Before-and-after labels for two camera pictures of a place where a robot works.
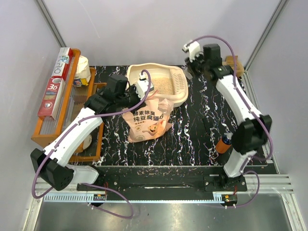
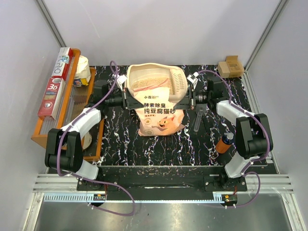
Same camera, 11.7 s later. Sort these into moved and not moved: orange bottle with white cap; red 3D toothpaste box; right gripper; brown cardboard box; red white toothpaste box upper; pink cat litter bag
Moved: right gripper; pink cat litter bag
Not moved: brown cardboard box; red white toothpaste box upper; orange bottle with white cap; red 3D toothpaste box
